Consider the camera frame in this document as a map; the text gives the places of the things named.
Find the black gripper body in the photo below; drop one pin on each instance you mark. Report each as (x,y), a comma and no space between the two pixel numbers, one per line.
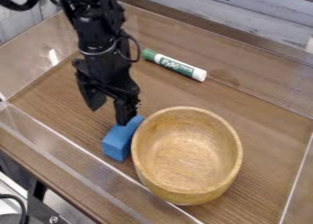
(112,68)

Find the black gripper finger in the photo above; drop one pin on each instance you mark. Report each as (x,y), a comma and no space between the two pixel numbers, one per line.
(125,110)
(90,88)

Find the blue rectangular block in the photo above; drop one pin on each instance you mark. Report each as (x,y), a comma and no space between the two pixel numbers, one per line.
(117,141)

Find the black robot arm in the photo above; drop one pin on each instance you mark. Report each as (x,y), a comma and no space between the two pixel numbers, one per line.
(103,43)

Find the brown wooden bowl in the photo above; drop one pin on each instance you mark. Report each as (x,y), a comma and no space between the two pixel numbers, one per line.
(188,155)

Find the green white Expo marker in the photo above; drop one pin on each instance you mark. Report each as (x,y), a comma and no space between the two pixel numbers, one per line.
(176,65)

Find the black equipment with cable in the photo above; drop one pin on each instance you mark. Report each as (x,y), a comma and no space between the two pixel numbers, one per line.
(30,212)

